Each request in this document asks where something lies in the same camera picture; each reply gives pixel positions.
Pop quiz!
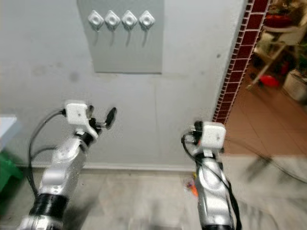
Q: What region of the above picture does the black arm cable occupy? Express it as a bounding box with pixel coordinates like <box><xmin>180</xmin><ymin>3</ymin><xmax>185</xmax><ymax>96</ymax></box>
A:
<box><xmin>27</xmin><ymin>109</ymin><xmax>67</xmax><ymax>193</ymax></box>
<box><xmin>181</xmin><ymin>133</ymin><xmax>243</xmax><ymax>230</ymax></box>

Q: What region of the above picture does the white wall hook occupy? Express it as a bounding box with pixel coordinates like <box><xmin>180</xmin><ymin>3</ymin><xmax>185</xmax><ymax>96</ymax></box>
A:
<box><xmin>139</xmin><ymin>10</ymin><xmax>156</xmax><ymax>47</ymax></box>
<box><xmin>87</xmin><ymin>11</ymin><xmax>105</xmax><ymax>47</ymax></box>
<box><xmin>121</xmin><ymin>11</ymin><xmax>139</xmax><ymax>47</ymax></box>
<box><xmin>104</xmin><ymin>11</ymin><xmax>121</xmax><ymax>47</ymax></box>

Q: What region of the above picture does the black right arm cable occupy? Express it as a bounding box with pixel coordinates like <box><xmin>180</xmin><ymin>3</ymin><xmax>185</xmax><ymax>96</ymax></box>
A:
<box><xmin>181</xmin><ymin>133</ymin><xmax>243</xmax><ymax>230</ymax></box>

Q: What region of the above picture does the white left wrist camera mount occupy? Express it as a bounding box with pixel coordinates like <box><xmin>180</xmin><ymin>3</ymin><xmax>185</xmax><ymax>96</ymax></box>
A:
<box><xmin>64</xmin><ymin>99</ymin><xmax>100</xmax><ymax>139</ymax></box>

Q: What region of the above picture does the grey hook board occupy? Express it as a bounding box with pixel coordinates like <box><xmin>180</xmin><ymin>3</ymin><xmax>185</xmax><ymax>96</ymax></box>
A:
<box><xmin>77</xmin><ymin>0</ymin><xmax>165</xmax><ymax>74</ymax></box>

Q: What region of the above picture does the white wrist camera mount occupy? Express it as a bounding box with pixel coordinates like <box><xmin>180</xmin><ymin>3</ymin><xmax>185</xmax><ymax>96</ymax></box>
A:
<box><xmin>199</xmin><ymin>121</ymin><xmax>227</xmax><ymax>157</ymax></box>
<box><xmin>64</xmin><ymin>99</ymin><xmax>100</xmax><ymax>139</ymax></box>

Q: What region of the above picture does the green plastic stool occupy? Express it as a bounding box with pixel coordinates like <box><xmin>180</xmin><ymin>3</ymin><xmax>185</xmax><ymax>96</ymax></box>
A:
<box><xmin>0</xmin><ymin>150</ymin><xmax>25</xmax><ymax>217</ymax></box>

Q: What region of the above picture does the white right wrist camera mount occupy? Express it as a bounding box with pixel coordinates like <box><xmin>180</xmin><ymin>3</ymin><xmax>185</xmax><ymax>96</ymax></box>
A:
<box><xmin>199</xmin><ymin>121</ymin><xmax>227</xmax><ymax>157</ymax></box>

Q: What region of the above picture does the white bucket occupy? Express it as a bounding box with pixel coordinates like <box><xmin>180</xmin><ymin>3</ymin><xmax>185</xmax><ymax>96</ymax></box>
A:
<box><xmin>283</xmin><ymin>69</ymin><xmax>307</xmax><ymax>102</ymax></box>

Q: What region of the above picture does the orange plastic shape toy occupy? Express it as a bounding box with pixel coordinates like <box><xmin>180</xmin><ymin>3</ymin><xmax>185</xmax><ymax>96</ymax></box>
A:
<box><xmin>189</xmin><ymin>181</ymin><xmax>199</xmax><ymax>196</ymax></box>

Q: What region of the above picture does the white marble skirting board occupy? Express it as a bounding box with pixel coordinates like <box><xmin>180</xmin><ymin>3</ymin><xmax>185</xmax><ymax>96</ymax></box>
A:
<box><xmin>24</xmin><ymin>162</ymin><xmax>195</xmax><ymax>172</ymax></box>

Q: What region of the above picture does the red plastic basin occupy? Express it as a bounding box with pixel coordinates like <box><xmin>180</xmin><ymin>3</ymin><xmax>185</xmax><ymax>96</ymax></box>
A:
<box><xmin>259</xmin><ymin>74</ymin><xmax>281</xmax><ymax>88</ymax></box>

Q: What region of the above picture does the dark red bowl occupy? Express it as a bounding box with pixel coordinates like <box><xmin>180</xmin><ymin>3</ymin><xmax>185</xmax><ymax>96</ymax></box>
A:
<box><xmin>263</xmin><ymin>14</ymin><xmax>291</xmax><ymax>29</ymax></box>

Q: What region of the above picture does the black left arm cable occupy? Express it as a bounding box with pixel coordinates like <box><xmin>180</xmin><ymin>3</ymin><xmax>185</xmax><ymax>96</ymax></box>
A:
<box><xmin>27</xmin><ymin>109</ymin><xmax>67</xmax><ymax>193</ymax></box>

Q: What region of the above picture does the white plastic chair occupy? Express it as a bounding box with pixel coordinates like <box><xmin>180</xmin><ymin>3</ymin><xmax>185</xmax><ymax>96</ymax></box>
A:
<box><xmin>248</xmin><ymin>21</ymin><xmax>307</xmax><ymax>90</ymax></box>

